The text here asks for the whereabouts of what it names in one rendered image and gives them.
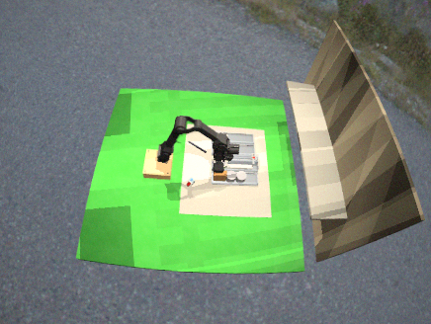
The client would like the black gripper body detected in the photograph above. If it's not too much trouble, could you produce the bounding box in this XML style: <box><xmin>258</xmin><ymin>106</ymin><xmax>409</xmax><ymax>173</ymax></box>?
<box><xmin>213</xmin><ymin>152</ymin><xmax>224</xmax><ymax>173</ymax></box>

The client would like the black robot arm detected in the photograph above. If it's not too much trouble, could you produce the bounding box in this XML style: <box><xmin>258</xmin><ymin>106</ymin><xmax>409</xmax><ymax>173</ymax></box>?
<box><xmin>157</xmin><ymin>116</ymin><xmax>239</xmax><ymax>164</ymax></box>

